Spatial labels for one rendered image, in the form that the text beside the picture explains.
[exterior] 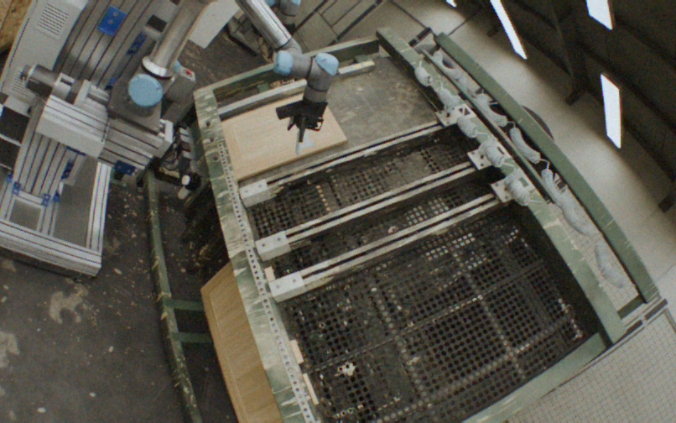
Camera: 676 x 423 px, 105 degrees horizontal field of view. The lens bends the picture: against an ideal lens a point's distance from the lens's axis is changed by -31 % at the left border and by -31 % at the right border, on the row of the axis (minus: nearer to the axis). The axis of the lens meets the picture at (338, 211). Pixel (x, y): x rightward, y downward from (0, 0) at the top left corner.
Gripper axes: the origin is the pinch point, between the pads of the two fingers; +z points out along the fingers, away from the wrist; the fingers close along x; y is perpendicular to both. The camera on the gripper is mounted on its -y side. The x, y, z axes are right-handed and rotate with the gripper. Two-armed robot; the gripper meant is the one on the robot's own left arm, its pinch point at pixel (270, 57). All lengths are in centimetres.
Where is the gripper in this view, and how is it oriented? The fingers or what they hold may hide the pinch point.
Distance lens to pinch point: 192.9
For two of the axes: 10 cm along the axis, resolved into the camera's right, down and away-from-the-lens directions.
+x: -3.0, -7.4, 6.0
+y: 8.9, 0.1, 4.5
